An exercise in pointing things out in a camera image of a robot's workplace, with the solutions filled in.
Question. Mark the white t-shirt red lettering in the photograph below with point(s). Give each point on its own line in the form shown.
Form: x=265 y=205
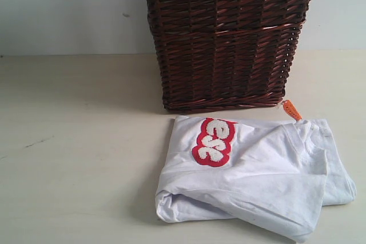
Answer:
x=277 y=175

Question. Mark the brown wicker basket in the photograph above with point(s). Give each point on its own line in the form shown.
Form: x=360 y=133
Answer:
x=224 y=54

